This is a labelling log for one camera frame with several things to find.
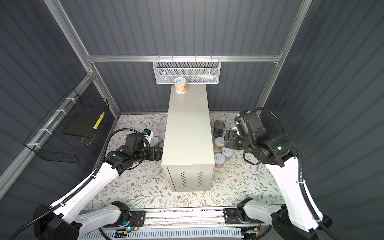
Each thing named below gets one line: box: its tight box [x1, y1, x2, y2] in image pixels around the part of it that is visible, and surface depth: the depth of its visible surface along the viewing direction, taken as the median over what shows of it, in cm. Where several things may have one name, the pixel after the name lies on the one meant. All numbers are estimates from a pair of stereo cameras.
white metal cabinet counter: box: [161, 84, 215, 192], surface depth 73 cm
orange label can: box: [173, 77, 188, 95], surface depth 82 cm
